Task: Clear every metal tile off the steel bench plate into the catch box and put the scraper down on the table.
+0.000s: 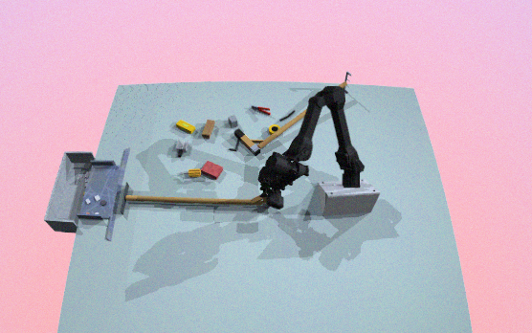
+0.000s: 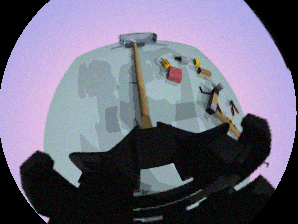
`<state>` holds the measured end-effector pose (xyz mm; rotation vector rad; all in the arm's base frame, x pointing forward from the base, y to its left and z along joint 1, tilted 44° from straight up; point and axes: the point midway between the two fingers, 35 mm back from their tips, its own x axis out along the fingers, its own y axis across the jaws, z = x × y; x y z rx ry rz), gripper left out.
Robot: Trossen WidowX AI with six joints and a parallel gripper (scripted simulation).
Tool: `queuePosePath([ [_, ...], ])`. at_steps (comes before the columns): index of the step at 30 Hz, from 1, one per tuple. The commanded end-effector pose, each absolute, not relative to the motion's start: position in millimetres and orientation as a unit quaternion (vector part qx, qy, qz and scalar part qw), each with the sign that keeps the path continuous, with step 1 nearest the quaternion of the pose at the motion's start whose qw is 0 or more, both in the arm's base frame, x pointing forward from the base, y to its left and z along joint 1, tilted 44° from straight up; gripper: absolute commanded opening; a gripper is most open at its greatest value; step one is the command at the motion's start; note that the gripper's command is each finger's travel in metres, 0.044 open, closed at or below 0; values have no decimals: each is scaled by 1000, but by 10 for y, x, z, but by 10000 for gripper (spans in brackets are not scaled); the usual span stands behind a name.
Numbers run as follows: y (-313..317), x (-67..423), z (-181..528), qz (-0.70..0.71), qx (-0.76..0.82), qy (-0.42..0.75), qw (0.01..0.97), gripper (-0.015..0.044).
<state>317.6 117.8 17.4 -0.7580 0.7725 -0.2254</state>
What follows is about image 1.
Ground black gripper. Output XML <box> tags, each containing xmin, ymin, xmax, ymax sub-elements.
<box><xmin>259</xmin><ymin>175</ymin><xmax>293</xmax><ymax>210</ymax></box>

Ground yellow ring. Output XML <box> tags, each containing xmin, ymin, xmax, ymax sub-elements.
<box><xmin>269</xmin><ymin>124</ymin><xmax>280</xmax><ymax>135</ymax></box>

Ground tan rectangular block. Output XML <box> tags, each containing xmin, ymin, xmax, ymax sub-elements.
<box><xmin>202</xmin><ymin>120</ymin><xmax>215</xmax><ymax>138</ymax></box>

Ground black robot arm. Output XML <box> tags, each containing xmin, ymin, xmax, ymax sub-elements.
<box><xmin>258</xmin><ymin>86</ymin><xmax>365</xmax><ymax>189</ymax></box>

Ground red-handled pliers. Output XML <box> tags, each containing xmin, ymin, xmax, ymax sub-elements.
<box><xmin>251</xmin><ymin>105</ymin><xmax>271</xmax><ymax>115</ymax></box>

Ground red rectangular block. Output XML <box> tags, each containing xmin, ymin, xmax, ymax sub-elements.
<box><xmin>201</xmin><ymin>161</ymin><xmax>223</xmax><ymax>180</ymax></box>

